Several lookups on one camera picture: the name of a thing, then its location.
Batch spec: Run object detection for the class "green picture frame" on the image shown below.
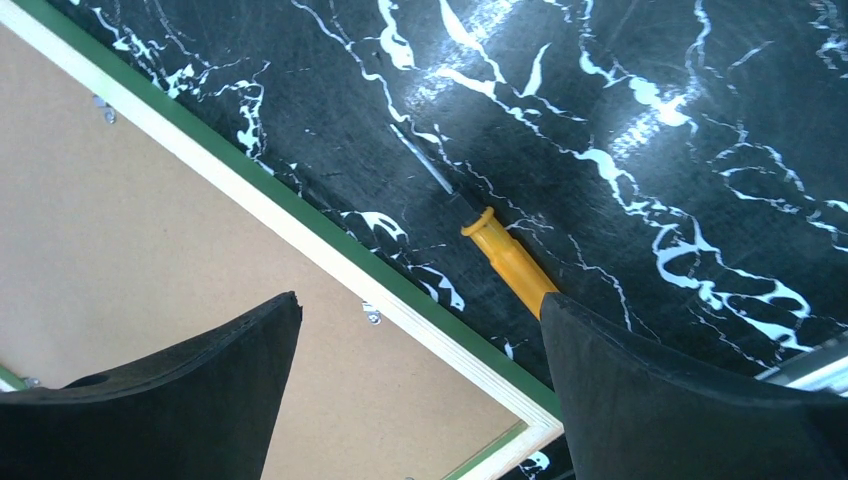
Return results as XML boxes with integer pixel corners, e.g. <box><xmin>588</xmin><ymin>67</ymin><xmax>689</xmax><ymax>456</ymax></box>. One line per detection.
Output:
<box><xmin>1</xmin><ymin>1</ymin><xmax>563</xmax><ymax>479</ymax></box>

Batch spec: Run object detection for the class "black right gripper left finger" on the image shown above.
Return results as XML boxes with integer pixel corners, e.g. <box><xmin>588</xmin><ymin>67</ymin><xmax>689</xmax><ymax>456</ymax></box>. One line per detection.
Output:
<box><xmin>1</xmin><ymin>292</ymin><xmax>302</xmax><ymax>479</ymax></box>

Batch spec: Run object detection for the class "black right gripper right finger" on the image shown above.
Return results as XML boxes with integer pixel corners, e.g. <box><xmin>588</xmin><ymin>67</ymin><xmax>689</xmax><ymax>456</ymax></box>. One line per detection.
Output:
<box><xmin>540</xmin><ymin>292</ymin><xmax>847</xmax><ymax>479</ymax></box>

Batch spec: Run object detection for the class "orange handled screwdriver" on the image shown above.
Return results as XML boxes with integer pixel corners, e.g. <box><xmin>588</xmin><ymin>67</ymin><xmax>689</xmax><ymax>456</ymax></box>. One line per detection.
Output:
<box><xmin>389</xmin><ymin>123</ymin><xmax>559</xmax><ymax>320</ymax></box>

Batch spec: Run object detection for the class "aluminium rail frame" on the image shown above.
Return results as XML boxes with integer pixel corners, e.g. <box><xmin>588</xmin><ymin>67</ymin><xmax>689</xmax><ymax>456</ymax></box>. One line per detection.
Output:
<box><xmin>756</xmin><ymin>332</ymin><xmax>847</xmax><ymax>397</ymax></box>

